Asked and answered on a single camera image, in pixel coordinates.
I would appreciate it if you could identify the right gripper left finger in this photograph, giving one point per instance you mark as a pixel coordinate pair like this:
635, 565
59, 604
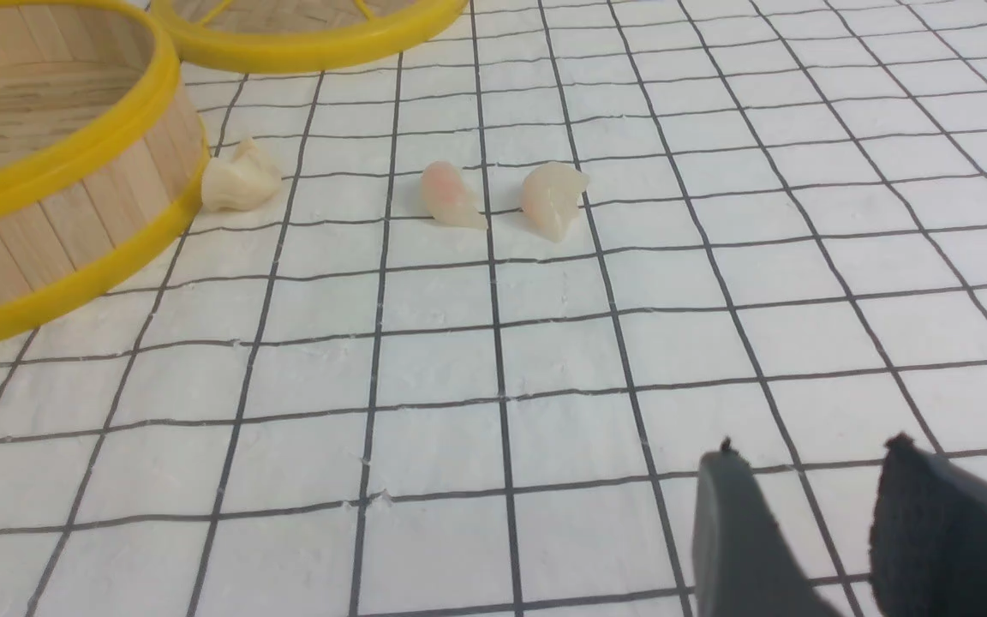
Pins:
741, 562

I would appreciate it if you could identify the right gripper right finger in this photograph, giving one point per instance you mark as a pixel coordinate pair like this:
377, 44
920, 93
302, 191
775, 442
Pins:
928, 540

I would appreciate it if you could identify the pale pink dumpling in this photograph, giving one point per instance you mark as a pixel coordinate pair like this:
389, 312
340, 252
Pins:
550, 195

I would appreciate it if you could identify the white plain dumpling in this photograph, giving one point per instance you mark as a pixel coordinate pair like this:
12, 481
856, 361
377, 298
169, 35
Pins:
241, 183

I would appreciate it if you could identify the woven steamer lid yellow rim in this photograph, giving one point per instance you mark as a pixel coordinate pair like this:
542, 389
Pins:
290, 37

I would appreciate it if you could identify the bamboo steamer tray yellow rim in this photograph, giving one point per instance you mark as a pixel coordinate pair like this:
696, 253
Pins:
101, 153

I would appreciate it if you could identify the white grid tablecloth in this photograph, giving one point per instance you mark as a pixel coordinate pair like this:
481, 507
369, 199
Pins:
337, 406

